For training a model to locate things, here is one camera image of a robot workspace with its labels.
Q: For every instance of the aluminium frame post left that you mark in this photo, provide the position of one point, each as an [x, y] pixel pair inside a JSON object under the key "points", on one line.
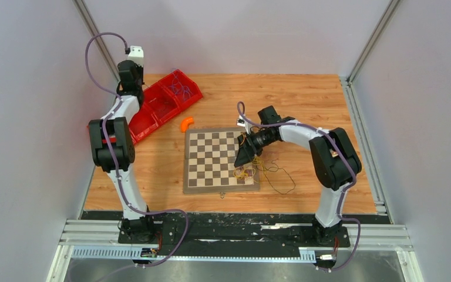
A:
{"points": [[90, 23]]}

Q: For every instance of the wooden chessboard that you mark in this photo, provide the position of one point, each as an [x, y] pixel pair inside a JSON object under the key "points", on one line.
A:
{"points": [[209, 163]]}

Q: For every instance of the orange curved plastic piece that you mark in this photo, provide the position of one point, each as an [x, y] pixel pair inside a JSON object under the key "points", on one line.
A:
{"points": [[186, 123]]}

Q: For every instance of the aluminium frame post right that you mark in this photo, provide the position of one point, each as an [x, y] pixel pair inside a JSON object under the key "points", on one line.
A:
{"points": [[377, 32]]}

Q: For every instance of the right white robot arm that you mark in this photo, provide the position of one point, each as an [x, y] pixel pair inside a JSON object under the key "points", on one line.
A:
{"points": [[335, 160]]}

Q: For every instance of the aluminium frame post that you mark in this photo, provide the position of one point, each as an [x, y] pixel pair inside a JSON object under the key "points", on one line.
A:
{"points": [[377, 32], [90, 23]]}

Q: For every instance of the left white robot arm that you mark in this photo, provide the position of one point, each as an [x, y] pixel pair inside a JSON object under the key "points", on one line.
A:
{"points": [[113, 150]]}

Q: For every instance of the red compartment bin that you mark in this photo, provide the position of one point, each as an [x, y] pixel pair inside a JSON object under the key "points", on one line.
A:
{"points": [[144, 109]]}

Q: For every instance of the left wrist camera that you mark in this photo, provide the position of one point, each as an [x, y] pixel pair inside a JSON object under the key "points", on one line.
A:
{"points": [[136, 54]]}

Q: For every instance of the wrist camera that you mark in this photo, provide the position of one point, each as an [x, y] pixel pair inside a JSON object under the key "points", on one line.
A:
{"points": [[241, 122], [136, 54]]}

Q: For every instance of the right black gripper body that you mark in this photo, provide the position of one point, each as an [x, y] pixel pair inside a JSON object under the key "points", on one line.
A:
{"points": [[259, 140]]}

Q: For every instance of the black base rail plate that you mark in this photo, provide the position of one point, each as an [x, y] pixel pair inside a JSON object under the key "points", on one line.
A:
{"points": [[240, 235]]}

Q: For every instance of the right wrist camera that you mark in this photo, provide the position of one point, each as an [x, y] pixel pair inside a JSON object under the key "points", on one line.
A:
{"points": [[241, 122]]}

